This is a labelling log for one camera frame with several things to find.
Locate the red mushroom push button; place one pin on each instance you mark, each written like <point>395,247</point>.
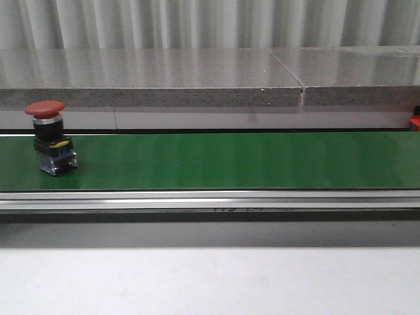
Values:
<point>55,150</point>

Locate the grey stone counter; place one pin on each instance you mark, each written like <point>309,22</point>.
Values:
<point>279,88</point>

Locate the green conveyor belt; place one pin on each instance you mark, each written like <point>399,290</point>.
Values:
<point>319,160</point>

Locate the red plastic object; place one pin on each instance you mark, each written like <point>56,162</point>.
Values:
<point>415,120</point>

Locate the white pleated curtain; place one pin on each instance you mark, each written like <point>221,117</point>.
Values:
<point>207,24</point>

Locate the aluminium conveyor frame rail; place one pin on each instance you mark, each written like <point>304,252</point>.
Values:
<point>210,205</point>

